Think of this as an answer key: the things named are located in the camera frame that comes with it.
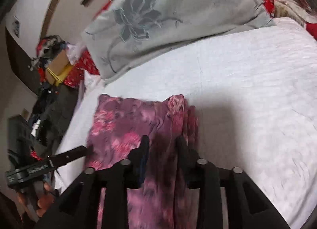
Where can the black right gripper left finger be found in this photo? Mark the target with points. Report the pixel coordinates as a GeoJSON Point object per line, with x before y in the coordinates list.
{"type": "Point", "coordinates": [135, 165]}

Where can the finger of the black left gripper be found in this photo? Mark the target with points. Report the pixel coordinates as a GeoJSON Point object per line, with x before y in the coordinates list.
{"type": "Point", "coordinates": [64, 158]}

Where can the red patterned quilt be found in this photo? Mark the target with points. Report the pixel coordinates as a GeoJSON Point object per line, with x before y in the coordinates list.
{"type": "Point", "coordinates": [76, 75]}

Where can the person's left hand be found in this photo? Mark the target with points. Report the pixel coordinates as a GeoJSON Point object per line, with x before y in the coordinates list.
{"type": "Point", "coordinates": [44, 202]}

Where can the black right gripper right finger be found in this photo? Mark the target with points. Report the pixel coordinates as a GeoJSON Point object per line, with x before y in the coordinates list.
{"type": "Point", "coordinates": [194, 168]}

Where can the grey floral pillow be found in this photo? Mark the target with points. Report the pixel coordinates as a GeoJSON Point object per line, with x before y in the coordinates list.
{"type": "Point", "coordinates": [131, 32]}

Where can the plush toy in plastic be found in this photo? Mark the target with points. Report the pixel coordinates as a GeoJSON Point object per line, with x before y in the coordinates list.
{"type": "Point", "coordinates": [294, 10]}

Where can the cardboard box with yellow strap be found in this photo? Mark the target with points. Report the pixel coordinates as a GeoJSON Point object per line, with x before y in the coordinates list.
{"type": "Point", "coordinates": [58, 69]}

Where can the red blanket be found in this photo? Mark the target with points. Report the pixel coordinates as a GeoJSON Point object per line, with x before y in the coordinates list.
{"type": "Point", "coordinates": [312, 29]}

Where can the dark clothes pile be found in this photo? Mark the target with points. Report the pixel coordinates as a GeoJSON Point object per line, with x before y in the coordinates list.
{"type": "Point", "coordinates": [40, 135]}

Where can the white bed sheet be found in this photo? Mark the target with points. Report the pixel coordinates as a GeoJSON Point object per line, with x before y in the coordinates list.
{"type": "Point", "coordinates": [255, 96]}

